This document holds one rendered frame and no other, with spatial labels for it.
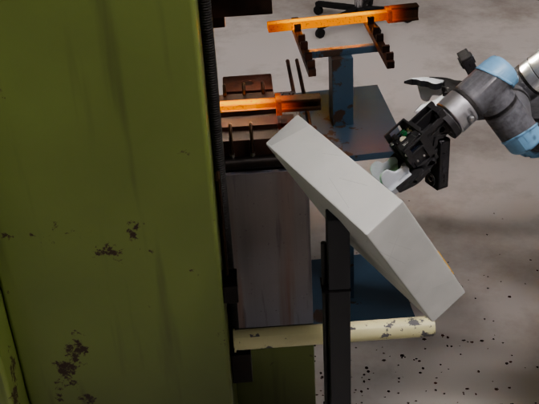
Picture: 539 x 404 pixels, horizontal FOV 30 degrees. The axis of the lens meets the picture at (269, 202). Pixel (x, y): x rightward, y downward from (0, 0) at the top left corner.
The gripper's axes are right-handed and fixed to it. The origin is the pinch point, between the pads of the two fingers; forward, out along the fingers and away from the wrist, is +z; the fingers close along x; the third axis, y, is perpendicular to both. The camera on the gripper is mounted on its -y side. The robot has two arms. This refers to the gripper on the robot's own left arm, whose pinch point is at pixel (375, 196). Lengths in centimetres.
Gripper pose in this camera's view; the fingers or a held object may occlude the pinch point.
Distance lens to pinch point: 192.8
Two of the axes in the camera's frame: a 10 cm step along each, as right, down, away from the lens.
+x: 4.7, 4.7, -7.5
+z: -7.4, 6.7, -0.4
